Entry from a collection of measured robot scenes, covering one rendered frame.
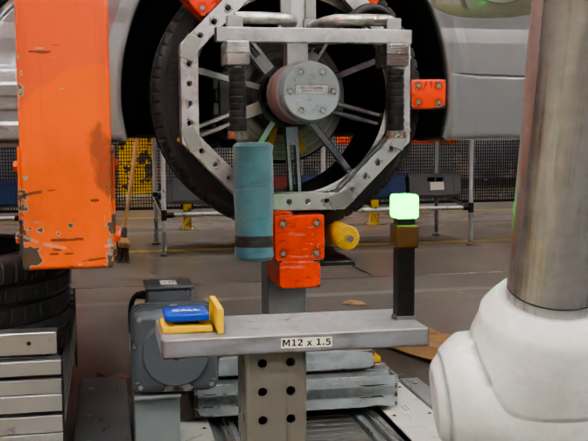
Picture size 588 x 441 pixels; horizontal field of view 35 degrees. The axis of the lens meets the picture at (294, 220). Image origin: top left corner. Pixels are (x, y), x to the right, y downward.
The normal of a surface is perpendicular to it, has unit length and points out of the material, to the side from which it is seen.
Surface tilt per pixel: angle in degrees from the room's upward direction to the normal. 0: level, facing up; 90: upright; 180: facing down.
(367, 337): 90
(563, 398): 105
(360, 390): 90
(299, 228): 90
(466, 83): 90
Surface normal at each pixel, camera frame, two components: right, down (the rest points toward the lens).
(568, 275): -0.08, 0.41
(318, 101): 0.19, 0.09
